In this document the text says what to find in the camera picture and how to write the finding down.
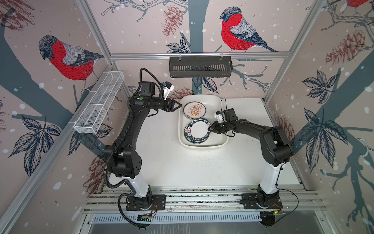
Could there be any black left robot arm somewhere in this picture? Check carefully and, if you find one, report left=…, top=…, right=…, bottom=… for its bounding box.
left=103, top=96, right=182, bottom=207

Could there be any orange sunburst plate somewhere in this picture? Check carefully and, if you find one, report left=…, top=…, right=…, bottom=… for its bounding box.
left=183, top=101, right=206, bottom=119

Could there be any white plastic bin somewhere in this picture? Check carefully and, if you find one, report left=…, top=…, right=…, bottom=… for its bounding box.
left=178, top=95, right=228, bottom=151

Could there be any white mesh wall shelf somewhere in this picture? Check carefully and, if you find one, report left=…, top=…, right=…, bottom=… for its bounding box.
left=74, top=71, right=124, bottom=134

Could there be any black cable right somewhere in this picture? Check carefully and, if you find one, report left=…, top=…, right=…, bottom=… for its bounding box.
left=268, top=163, right=300, bottom=224

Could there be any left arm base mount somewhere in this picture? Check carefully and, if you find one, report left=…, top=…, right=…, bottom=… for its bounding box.
left=126, top=195, right=166, bottom=211

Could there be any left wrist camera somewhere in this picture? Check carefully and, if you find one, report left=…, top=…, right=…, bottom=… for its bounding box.
left=162, top=82, right=174, bottom=100

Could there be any black corrugated cable left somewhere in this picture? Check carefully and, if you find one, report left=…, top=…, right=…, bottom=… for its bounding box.
left=103, top=68, right=163, bottom=229

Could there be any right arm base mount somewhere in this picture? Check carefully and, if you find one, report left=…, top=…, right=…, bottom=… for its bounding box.
left=240, top=191, right=283, bottom=210

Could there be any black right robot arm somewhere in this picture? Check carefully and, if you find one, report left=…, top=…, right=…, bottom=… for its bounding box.
left=208, top=108, right=294, bottom=208

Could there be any horizontal aluminium frame bar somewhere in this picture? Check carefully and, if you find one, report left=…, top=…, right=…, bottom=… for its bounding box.
left=110, top=52, right=291, bottom=61

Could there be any black hanging wire basket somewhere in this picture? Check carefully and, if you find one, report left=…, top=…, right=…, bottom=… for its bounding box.
left=169, top=56, right=233, bottom=78

